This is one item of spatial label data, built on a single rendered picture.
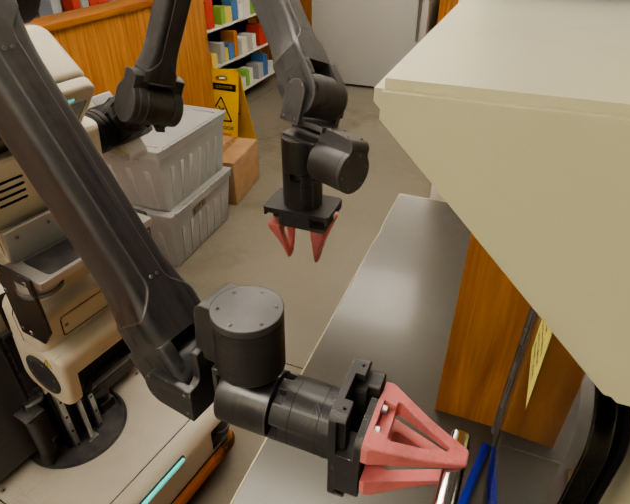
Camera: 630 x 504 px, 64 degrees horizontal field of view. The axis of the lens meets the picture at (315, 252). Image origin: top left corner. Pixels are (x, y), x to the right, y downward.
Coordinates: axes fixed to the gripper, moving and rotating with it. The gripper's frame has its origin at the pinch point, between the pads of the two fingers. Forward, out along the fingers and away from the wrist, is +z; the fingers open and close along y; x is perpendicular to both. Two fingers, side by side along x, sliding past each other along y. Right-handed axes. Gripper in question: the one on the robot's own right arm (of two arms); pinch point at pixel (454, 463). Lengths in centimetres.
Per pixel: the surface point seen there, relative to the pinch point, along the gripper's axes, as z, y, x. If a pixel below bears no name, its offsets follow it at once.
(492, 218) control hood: -1.2, 27.3, -10.9
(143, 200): -159, -82, 143
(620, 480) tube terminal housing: 6.2, 14.7, -8.6
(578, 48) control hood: 0.2, 31.0, -4.7
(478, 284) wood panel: -1.2, -2.1, 26.1
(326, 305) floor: -65, -120, 145
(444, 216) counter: -12, -26, 82
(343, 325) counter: -22, -26, 38
